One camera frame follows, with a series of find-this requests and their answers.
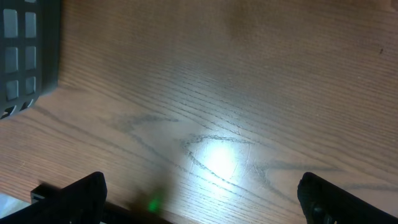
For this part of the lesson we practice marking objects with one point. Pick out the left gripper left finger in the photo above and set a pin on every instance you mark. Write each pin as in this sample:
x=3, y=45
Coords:
x=80, y=202

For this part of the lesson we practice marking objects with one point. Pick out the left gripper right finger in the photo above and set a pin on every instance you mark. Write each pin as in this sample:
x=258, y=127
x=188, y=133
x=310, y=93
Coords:
x=324, y=203

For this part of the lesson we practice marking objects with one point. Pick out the grey plastic mesh basket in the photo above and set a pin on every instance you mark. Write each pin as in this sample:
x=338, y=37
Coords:
x=30, y=52

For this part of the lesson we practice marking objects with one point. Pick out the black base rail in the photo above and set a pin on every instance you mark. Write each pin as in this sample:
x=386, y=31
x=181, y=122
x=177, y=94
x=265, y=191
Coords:
x=112, y=214

